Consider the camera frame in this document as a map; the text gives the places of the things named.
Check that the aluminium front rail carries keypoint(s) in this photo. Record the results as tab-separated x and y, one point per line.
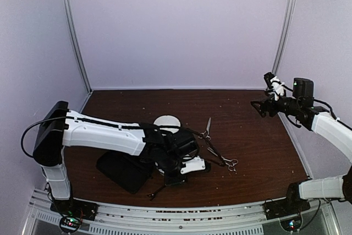
234	219

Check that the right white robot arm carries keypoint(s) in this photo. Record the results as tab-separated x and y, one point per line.
316	116

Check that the aluminium corner post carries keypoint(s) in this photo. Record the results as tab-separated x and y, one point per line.
75	45
288	16

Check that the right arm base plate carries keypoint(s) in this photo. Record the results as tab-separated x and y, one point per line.
282	208

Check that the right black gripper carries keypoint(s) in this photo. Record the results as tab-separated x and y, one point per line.
269	100

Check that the round white bowl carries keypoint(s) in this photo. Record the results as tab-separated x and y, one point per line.
167	120

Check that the silver straight scissors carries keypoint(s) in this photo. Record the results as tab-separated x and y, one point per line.
206	133

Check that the black hair clip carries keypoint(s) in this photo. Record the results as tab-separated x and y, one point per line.
153	195

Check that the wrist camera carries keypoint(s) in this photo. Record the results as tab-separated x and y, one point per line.
193	165
275	88

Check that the right aluminium corner post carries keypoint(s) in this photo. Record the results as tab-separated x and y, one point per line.
288	16

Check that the silver thinning scissors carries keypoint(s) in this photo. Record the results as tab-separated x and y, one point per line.
230	163

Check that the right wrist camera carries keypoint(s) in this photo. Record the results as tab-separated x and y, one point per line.
275	88

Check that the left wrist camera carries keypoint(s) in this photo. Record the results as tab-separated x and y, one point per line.
193	165

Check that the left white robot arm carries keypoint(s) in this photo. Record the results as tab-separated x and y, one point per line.
63	127

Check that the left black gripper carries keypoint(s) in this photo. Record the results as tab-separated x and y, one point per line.
171	181

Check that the left aluminium corner post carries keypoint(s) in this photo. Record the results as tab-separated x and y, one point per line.
75	45

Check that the black zippered tool case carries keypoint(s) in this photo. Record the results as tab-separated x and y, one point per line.
125	170

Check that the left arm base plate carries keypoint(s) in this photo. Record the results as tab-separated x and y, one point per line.
77	208

